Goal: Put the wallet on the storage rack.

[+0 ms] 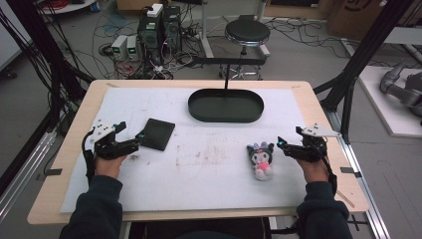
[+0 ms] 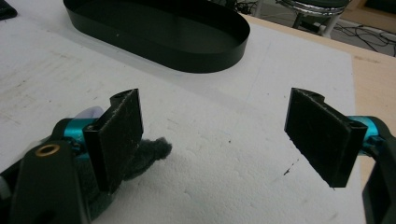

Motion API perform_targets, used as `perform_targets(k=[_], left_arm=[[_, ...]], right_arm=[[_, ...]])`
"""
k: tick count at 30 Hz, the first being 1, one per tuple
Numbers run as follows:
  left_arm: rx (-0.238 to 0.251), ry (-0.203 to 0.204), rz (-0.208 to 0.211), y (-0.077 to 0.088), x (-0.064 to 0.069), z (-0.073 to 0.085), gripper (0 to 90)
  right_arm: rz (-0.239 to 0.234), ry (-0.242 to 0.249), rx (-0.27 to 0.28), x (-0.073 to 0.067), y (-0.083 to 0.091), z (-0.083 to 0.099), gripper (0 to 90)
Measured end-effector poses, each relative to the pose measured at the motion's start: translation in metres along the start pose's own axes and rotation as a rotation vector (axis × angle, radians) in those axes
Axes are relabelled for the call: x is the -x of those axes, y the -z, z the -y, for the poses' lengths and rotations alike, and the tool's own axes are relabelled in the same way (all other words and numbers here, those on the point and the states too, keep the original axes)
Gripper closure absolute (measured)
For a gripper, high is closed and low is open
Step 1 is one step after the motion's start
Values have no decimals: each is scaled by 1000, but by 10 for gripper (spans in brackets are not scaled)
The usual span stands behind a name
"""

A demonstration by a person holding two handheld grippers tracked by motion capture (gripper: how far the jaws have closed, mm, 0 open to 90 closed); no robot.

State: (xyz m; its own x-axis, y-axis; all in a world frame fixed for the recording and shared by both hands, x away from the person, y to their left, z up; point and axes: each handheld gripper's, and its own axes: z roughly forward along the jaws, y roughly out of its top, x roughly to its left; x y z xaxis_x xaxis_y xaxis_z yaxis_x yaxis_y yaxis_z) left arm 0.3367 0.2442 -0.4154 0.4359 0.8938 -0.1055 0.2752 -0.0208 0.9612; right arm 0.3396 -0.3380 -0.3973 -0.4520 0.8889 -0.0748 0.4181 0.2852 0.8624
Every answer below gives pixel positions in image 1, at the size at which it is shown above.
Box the white power adapter box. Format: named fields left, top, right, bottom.
left=146, top=3, right=164, bottom=19

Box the brown cardboard box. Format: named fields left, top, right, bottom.
left=325, top=0, right=422, bottom=42

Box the black T-shaped stand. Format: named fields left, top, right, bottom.
left=193, top=56, right=267, bottom=91

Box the black oval tray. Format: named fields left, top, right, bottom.
left=187, top=88, right=266, bottom=124

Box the black wallet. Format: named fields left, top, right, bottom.
left=140, top=118, right=176, bottom=152

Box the black round stool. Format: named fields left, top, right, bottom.
left=218, top=17, right=272, bottom=82

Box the tangle of floor cables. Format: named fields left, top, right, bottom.
left=93, top=13, right=207, bottom=81

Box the grey power supply unit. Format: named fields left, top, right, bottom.
left=110, top=34, right=129, bottom=62
left=125, top=35, right=140, bottom=62

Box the left hand-held gripper black cable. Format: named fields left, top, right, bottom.
left=81, top=128, right=98, bottom=185

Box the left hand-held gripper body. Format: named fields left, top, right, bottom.
left=89, top=120, right=140, bottom=161

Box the person's left hand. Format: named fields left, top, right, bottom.
left=95, top=152, right=129, bottom=181

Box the black computer tower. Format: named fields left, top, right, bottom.
left=162, top=5, right=183, bottom=53
left=136, top=13, right=164, bottom=66

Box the white floor board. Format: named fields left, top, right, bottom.
left=356, top=65, right=422, bottom=139

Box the white table mat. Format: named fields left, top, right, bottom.
left=59, top=87, right=309, bottom=214

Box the hand-held gripper black cable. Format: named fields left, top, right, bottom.
left=81, top=128, right=98, bottom=185
left=316, top=144, right=338, bottom=196

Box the black tape strip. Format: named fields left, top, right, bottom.
left=339, top=166, right=363, bottom=179
left=35, top=167, right=64, bottom=182

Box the black metal frame post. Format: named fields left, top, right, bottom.
left=5, top=0, right=96, bottom=133
left=313, top=0, right=416, bottom=144

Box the black and white plush toy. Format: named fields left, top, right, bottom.
left=246, top=140, right=276, bottom=182

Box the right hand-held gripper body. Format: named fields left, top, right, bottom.
left=294, top=122, right=342, bottom=164

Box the person's right hand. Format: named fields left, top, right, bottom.
left=296, top=156, right=330, bottom=184

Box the right hand-held gripper black cable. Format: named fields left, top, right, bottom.
left=316, top=144, right=338, bottom=196

